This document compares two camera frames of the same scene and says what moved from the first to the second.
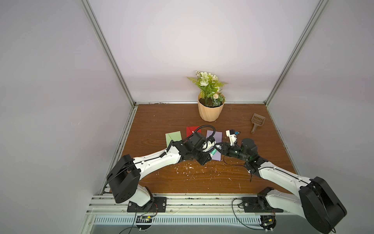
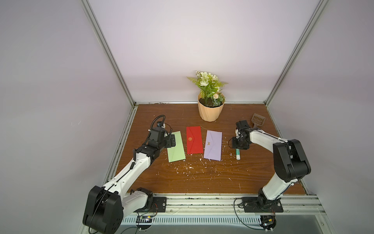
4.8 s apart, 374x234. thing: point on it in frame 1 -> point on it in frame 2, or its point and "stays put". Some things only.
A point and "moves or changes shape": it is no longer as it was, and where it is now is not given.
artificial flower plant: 210,86 stays put
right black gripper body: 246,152 -> 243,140
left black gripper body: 197,154 -> 165,142
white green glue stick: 213,152 moves or changes shape
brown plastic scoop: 258,120 stays put
